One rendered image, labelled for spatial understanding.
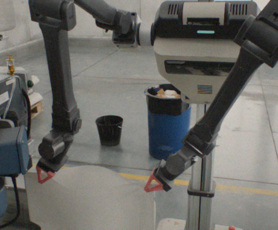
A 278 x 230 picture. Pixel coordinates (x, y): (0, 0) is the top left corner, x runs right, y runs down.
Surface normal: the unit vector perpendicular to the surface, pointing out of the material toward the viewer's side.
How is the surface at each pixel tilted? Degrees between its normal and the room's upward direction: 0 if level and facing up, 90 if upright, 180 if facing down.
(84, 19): 90
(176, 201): 0
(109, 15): 102
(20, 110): 90
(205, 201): 90
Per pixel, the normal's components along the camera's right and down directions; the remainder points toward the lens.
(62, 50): 0.89, 0.33
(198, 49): -0.17, -0.50
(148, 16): -0.25, 0.34
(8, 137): -0.04, -0.93
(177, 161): -0.43, 0.11
